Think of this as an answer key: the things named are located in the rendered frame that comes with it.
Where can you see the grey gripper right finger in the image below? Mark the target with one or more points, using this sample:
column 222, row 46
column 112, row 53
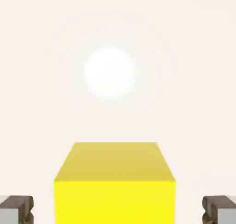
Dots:
column 219, row 207

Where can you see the large yellow box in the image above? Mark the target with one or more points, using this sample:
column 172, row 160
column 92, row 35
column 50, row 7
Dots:
column 114, row 190

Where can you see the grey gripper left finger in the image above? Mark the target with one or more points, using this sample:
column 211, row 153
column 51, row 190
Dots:
column 14, row 207

